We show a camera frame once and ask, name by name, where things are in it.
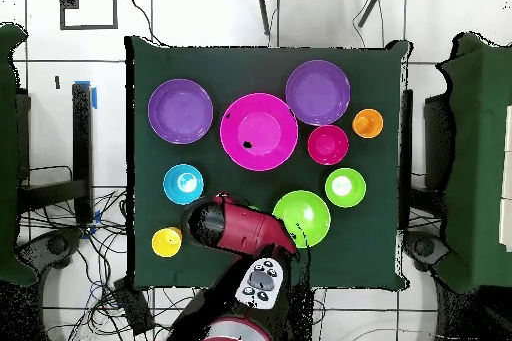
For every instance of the large pink bowl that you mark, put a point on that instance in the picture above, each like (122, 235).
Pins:
(272, 125)

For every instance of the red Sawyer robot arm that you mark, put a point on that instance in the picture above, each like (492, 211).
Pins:
(240, 229)

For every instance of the blue bowl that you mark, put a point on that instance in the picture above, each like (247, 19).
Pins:
(176, 191)

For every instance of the yellow cup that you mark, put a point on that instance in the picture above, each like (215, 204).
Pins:
(166, 243)

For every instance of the large green bowl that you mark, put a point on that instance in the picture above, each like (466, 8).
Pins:
(304, 213)

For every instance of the purple bowl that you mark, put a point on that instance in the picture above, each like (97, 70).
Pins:
(318, 92)
(180, 111)

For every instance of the small red bowl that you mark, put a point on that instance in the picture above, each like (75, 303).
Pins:
(328, 145)

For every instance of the dark green tablecloth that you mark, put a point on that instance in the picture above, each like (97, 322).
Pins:
(256, 73)

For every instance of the small green bowl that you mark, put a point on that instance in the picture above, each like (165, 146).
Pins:
(356, 193)

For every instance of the black power box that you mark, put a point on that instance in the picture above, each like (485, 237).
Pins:
(134, 309)

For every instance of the black stand with blue tape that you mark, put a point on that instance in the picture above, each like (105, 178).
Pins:
(82, 137)

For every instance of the orange cup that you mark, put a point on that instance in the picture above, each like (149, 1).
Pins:
(368, 123)

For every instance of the black floor stand base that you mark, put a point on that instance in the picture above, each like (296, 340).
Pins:
(56, 245)
(424, 247)

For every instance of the green covered side table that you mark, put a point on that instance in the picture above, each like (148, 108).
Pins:
(480, 157)
(8, 157)

